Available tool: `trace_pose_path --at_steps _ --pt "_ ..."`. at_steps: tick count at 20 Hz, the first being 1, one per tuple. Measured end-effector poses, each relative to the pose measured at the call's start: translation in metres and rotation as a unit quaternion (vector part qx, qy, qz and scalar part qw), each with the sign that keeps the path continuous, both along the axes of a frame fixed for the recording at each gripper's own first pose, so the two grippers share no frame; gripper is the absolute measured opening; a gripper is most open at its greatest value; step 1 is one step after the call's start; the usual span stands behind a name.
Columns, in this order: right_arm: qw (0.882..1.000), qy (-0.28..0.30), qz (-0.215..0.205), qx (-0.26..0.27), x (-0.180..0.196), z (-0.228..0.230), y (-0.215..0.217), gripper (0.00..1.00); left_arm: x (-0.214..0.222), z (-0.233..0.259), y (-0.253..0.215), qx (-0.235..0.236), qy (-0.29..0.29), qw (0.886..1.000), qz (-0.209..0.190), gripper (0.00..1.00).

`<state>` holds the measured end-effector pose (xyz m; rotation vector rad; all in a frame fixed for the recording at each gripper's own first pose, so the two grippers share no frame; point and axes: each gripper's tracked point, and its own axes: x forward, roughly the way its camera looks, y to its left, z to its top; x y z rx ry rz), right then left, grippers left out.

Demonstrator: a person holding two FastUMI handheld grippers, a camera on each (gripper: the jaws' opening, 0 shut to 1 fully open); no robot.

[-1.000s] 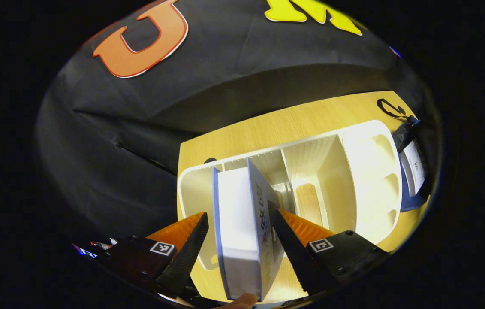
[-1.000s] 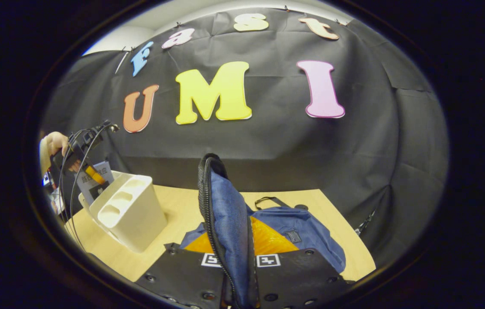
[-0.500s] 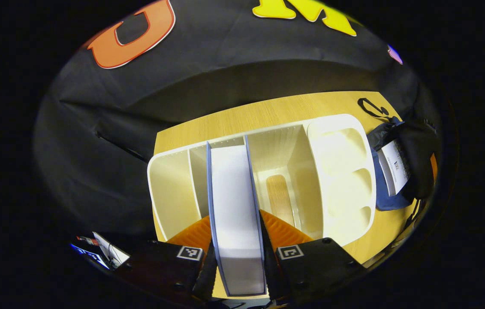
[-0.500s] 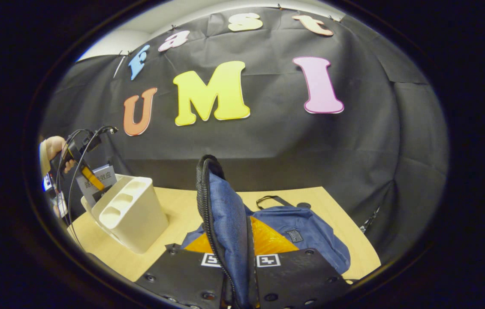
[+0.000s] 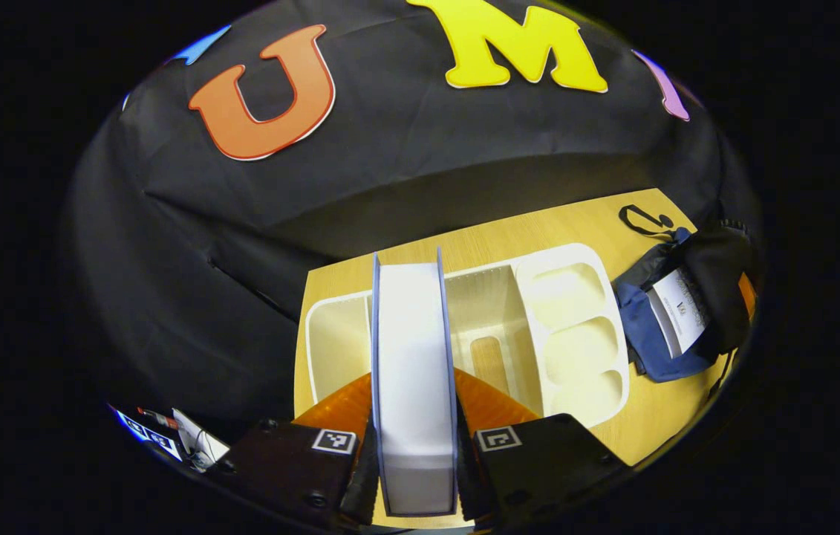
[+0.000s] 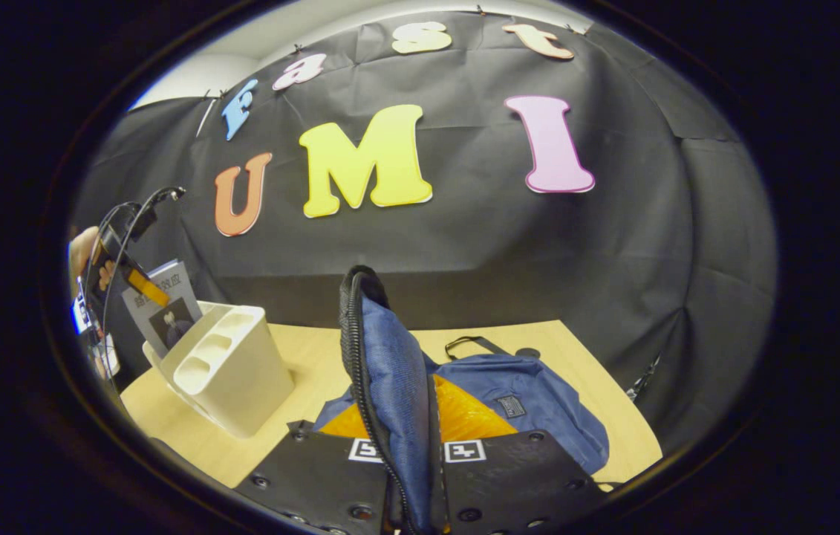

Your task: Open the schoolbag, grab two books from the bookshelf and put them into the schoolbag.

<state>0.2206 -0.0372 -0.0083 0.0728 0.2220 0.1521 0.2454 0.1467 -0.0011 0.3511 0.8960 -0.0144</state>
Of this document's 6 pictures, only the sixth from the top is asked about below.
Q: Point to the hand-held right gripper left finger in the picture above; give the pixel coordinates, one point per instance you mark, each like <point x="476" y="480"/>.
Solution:
<point x="316" y="475"/>

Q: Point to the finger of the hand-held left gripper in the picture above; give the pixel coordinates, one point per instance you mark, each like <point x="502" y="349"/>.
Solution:
<point x="148" y="288"/>

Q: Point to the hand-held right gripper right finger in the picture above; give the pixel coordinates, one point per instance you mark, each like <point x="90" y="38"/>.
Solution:
<point x="509" y="475"/>

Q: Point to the grey book with portrait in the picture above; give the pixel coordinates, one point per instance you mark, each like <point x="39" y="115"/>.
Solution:
<point x="174" y="319"/>

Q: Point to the cream plastic bookshelf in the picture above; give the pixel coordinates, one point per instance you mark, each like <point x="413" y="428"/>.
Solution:
<point x="241" y="379"/>

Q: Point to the blue schoolbag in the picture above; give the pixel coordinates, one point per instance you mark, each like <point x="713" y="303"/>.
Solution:
<point x="390" y="357"/>

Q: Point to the computer monitor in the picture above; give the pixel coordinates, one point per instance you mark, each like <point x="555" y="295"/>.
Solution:
<point x="82" y="312"/>

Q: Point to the black backdrop cloth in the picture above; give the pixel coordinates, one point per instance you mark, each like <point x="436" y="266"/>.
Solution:
<point x="501" y="253"/>

